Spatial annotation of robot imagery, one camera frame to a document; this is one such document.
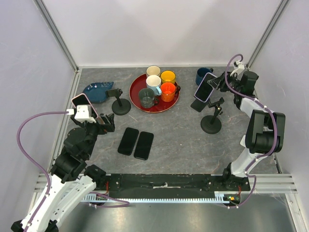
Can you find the red round tray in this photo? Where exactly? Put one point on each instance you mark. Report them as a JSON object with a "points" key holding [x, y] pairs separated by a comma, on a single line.
{"points": [[138, 84]]}

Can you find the black round-base phone stand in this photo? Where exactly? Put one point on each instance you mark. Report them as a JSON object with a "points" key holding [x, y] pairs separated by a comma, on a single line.
{"points": [[120, 106]]}

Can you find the cream mug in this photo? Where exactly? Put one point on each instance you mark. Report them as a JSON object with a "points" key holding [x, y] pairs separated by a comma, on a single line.
{"points": [[153, 70]]}

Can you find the yellow mug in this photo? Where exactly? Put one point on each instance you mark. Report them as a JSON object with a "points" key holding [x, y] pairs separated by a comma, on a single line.
{"points": [[168, 77]]}

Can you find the light blue mug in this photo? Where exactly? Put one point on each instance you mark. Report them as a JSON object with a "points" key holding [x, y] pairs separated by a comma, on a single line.
{"points": [[154, 83]]}

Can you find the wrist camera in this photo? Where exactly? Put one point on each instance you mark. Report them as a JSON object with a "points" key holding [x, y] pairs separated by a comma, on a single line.
{"points": [[239, 67], [83, 113]]}

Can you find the orange mug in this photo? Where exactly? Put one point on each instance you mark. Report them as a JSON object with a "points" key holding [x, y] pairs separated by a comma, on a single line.
{"points": [[169, 90]]}

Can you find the lilac-cased phone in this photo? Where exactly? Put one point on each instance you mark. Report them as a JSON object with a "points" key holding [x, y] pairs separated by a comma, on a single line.
{"points": [[204, 90]]}

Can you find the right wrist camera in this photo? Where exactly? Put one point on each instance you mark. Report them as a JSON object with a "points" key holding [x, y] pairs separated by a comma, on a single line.
{"points": [[239, 67]]}

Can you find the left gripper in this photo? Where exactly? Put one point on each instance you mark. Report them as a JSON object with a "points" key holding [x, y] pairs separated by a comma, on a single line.
{"points": [[109, 126]]}

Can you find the grey cable duct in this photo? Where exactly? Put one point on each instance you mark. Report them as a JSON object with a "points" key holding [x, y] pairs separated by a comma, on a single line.
{"points": [[217, 198]]}

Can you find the black mounting base plate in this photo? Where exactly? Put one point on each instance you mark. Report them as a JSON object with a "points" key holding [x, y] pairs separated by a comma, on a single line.
{"points": [[172, 186]]}

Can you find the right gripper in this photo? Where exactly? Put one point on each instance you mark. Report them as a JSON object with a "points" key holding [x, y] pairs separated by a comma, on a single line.
{"points": [[219, 82]]}

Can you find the black flat phone stand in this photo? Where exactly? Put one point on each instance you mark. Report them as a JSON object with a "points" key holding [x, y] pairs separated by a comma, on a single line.
{"points": [[198, 105]]}

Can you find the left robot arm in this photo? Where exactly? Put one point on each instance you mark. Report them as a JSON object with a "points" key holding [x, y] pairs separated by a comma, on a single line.
{"points": [[70, 179]]}

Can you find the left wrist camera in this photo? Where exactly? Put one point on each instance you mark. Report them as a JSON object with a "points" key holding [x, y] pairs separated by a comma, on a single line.
{"points": [[83, 113]]}

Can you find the blue leaf-shaped dish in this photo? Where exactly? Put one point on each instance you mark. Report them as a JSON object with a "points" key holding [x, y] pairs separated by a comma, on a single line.
{"points": [[96, 91]]}

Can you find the pink-cased phone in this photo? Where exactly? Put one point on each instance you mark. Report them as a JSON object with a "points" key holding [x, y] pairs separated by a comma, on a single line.
{"points": [[82, 99]]}

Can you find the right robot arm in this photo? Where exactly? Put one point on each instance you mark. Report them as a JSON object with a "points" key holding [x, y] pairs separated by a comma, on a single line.
{"points": [[265, 132]]}

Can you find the grey mug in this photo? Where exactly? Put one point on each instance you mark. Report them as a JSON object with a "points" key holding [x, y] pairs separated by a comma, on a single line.
{"points": [[147, 98]]}

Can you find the black phone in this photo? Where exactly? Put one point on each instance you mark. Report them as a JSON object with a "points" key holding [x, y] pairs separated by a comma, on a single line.
{"points": [[144, 144], [128, 141]]}

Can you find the dark blue mug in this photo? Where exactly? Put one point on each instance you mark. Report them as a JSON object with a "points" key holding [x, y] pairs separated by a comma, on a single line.
{"points": [[201, 72]]}

